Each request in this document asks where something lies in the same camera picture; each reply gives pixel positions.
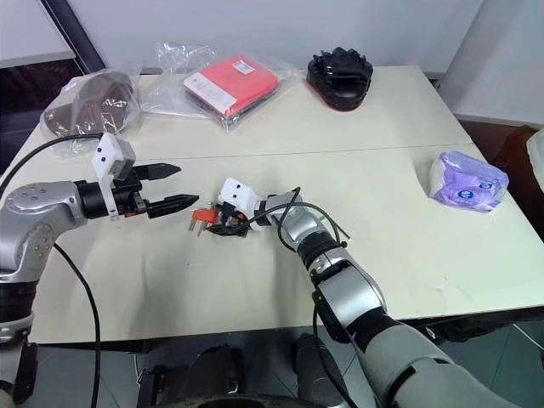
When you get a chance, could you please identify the dark rounded shape under table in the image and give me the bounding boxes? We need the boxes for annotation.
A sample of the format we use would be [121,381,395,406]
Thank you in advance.
[292,332,343,399]
[138,343,244,399]

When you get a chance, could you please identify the purple tissue pack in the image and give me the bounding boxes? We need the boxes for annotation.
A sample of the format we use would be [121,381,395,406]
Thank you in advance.
[426,150,510,215]

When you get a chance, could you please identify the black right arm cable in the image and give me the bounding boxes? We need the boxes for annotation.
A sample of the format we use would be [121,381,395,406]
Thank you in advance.
[246,185,359,408]

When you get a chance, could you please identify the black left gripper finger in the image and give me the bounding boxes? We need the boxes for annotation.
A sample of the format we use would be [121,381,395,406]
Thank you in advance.
[146,194,201,220]
[141,161,182,183]

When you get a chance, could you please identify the red hex key holder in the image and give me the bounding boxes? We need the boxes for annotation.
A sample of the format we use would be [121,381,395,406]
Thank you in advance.
[190,207,220,225]

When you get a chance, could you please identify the brown cap in plastic bag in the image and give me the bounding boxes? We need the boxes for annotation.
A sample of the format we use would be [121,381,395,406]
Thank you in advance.
[39,69,142,162]

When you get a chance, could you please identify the white board panel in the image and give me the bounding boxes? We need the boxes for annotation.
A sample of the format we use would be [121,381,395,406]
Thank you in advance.
[0,0,76,68]

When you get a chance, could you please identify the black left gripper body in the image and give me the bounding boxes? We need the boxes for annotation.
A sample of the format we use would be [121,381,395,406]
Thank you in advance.
[110,167,150,220]

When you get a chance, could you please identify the white object at table side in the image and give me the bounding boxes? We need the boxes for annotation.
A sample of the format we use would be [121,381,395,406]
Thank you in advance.
[525,126,544,197]

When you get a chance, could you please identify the black sandal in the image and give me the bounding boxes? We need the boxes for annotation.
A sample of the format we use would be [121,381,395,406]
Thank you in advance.
[305,46,376,113]

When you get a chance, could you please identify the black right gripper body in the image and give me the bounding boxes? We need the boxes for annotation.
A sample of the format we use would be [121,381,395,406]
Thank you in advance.
[219,202,252,233]

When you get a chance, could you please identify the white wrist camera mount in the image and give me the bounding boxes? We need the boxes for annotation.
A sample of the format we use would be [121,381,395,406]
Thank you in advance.
[215,177,265,233]
[90,132,138,223]

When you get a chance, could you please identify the red box in plastic bag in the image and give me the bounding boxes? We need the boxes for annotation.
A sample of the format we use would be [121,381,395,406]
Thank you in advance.
[139,39,308,135]

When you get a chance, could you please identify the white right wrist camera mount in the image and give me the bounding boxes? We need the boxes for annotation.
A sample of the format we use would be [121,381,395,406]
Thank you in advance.
[215,177,265,233]

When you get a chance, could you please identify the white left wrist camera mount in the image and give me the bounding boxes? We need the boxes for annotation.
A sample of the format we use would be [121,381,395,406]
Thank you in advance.
[90,132,138,223]

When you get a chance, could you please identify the black upright post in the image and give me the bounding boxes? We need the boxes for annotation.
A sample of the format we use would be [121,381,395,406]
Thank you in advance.
[43,0,106,74]

